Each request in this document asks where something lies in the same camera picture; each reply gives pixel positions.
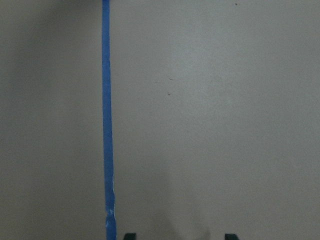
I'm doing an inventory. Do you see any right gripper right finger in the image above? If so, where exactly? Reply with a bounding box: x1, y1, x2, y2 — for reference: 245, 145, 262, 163
224, 233, 239, 240

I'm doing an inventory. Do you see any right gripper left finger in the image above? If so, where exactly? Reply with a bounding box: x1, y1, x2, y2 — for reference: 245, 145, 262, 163
124, 232, 137, 240

